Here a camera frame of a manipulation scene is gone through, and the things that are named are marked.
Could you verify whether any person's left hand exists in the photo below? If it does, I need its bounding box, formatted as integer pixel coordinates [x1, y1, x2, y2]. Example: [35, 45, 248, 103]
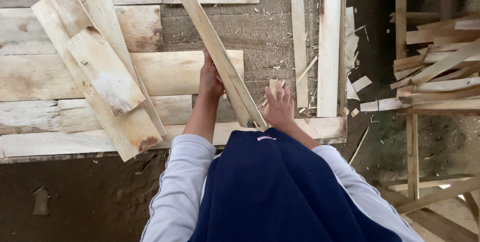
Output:
[198, 49, 225, 100]

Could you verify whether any person's right hand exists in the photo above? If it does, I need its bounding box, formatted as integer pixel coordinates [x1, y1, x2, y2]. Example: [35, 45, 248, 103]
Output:
[262, 85, 296, 128]

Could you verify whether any long narrow wooden slat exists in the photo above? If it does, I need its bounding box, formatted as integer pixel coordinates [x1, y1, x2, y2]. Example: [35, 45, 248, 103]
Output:
[167, 0, 268, 129]

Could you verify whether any small wood offcut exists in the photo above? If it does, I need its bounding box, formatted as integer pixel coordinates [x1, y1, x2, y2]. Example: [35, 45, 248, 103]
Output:
[269, 79, 284, 100]

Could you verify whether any narrow short wooden strip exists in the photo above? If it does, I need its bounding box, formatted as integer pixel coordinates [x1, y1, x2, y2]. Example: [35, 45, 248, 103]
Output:
[291, 0, 309, 108]

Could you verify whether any thin wooden stick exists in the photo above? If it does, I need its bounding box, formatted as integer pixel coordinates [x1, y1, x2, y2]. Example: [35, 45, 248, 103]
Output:
[295, 56, 319, 85]

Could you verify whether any short wide wooden board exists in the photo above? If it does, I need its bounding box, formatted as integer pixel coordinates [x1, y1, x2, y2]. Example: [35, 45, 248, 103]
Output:
[65, 27, 146, 117]

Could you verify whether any long tapered wooden board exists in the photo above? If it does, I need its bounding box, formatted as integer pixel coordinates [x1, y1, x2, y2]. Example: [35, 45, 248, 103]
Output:
[83, 0, 167, 137]

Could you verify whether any wide pale wooden strip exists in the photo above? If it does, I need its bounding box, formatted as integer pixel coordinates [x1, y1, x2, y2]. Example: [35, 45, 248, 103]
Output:
[316, 0, 342, 118]

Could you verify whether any person's grey long-sleeve shirt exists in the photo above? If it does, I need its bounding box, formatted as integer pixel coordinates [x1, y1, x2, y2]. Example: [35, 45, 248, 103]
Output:
[140, 134, 425, 242]

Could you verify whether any person's navy blue garment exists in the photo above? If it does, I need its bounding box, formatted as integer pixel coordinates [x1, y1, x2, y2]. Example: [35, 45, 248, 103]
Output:
[187, 127, 404, 242]

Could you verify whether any pile of pale wood scraps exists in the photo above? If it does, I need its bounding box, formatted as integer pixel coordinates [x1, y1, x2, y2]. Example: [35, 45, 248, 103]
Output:
[344, 6, 373, 101]

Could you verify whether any large stained wooden board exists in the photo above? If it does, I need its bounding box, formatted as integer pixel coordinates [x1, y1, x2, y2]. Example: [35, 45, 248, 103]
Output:
[31, 0, 163, 162]

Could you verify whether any thin wooden sliver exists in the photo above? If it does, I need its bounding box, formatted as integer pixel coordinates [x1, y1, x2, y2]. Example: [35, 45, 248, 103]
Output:
[348, 126, 370, 166]

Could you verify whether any layer of flat wooden planks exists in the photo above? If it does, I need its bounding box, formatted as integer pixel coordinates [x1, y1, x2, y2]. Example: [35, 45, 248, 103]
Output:
[0, 0, 344, 159]

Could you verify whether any wooden rack with offcuts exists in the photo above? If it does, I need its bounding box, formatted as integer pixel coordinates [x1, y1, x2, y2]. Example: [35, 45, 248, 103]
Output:
[359, 0, 480, 242]

